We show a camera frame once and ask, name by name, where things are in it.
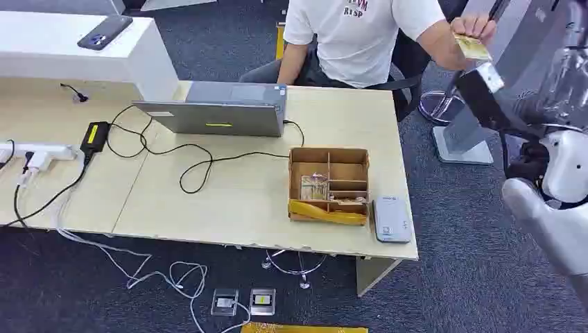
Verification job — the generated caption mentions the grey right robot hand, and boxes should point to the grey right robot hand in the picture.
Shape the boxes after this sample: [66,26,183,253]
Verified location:
[452,69,548,141]

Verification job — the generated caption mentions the grey floor stand panel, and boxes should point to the grey floor stand panel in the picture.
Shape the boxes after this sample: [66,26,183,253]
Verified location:
[432,0,559,166]

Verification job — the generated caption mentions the black office chair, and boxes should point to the black office chair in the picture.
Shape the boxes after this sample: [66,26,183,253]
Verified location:
[367,27,466,126]

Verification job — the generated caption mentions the person's left hand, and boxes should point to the person's left hand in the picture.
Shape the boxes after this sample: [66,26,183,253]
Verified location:
[450,12,498,46]

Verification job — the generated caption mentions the grey card reader device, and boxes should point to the grey card reader device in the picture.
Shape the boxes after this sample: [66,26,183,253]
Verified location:
[372,196,413,244]

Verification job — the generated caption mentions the person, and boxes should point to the person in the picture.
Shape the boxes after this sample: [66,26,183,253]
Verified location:
[239,0,498,90]

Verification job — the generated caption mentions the wooden box with compartments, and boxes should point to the wooden box with compartments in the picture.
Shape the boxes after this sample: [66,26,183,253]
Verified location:
[288,146,371,228]

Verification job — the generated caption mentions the stack of printed cards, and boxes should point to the stack of printed cards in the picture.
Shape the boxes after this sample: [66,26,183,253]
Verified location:
[300,173,330,202]

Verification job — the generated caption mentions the pale desk leg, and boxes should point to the pale desk leg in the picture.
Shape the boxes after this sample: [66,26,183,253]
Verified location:
[355,257,404,298]

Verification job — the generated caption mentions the chrome chair base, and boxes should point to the chrome chair base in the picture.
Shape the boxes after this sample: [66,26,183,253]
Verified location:
[261,249,328,291]

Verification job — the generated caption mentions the grey laptop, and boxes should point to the grey laptop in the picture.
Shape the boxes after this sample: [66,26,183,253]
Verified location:
[132,81,288,138]

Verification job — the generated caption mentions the yellow floor strip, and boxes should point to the yellow floor strip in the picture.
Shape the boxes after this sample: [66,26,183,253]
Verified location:
[240,322,370,333]

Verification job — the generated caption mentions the floor socket with steel lid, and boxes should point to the floor socket with steel lid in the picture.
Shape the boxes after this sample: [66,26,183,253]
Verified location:
[248,288,277,317]

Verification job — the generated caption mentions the floor socket with clear lid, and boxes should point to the floor socket with clear lid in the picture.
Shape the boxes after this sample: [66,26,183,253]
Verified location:
[210,288,240,318]

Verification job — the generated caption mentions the dark smartphone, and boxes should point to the dark smartphone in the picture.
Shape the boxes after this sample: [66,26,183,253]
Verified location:
[76,15,135,52]

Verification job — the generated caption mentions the black power adapter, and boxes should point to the black power adapter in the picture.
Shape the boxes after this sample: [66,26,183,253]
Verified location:
[80,121,111,155]

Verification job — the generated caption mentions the white counter block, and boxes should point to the white counter block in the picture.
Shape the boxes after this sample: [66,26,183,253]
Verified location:
[0,10,180,103]

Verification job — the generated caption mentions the white power strip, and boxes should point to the white power strip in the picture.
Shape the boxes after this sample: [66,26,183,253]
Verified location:
[0,142,80,162]

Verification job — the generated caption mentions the white plug charger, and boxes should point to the white plug charger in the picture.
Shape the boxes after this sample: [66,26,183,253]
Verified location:
[18,151,52,187]

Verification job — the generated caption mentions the yellow post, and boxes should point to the yellow post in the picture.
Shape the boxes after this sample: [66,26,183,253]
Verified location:
[275,22,286,61]

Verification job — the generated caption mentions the black laptop power cable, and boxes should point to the black laptop power cable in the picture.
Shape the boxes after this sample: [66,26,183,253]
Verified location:
[105,104,306,196]

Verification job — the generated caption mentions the white cable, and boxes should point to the white cable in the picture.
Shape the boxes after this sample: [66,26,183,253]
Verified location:
[49,183,252,333]

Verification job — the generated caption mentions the short black cable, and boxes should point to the short black cable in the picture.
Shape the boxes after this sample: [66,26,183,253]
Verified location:
[59,83,90,104]

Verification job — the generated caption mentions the black mains cable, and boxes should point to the black mains cable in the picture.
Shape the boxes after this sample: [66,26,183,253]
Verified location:
[0,151,90,230]

